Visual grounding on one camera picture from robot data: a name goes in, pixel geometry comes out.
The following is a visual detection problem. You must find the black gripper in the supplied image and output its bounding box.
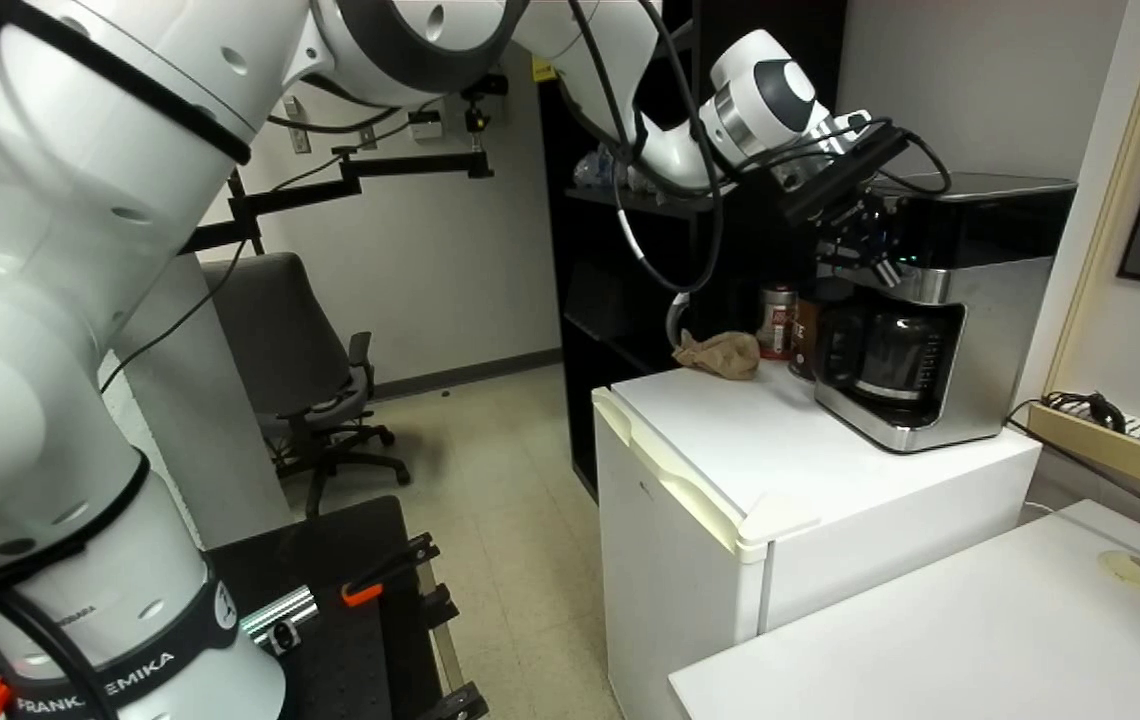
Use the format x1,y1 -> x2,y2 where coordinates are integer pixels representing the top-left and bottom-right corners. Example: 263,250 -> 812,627
778,117 -> 910,290

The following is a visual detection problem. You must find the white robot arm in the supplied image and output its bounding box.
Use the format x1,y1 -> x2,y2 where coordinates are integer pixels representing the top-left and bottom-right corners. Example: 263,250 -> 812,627
0,0 -> 887,720

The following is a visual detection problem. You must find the glass coffee carafe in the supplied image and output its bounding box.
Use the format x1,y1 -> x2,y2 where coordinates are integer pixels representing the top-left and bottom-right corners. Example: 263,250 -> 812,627
819,290 -> 959,403

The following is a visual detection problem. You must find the silver black coffee maker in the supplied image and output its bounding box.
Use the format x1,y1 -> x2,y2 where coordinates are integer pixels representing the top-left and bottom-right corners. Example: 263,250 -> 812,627
812,174 -> 1076,452

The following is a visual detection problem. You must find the red drink can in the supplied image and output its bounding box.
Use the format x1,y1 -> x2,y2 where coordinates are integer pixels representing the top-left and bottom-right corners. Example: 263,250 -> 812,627
761,285 -> 794,361

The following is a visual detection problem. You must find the black shelving unit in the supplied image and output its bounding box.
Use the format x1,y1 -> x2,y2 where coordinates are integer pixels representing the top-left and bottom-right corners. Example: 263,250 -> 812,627
537,0 -> 847,494

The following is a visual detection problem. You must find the white mini fridge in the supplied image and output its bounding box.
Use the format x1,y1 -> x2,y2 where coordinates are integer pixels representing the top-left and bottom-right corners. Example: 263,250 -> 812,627
590,370 -> 1038,720

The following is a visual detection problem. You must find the white cabinet top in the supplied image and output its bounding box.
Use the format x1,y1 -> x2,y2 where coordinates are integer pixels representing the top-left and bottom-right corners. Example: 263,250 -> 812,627
668,502 -> 1140,720

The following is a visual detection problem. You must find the grey office chair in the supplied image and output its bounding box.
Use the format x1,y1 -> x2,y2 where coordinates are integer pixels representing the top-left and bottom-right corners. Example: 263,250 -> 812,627
203,254 -> 412,517

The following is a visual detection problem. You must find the orange black clamp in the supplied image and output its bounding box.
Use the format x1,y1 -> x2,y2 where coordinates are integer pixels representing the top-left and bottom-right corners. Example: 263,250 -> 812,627
338,533 -> 441,611

